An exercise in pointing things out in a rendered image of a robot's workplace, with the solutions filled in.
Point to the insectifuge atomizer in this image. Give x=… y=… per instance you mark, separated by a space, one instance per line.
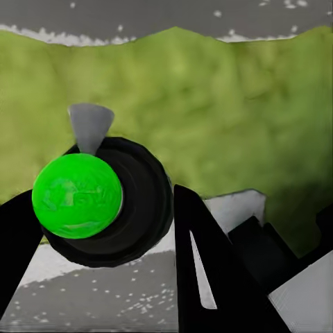
x=108 y=200

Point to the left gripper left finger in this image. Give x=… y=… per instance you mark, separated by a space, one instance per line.
x=20 y=235

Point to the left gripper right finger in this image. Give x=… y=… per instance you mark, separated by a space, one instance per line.
x=242 y=306

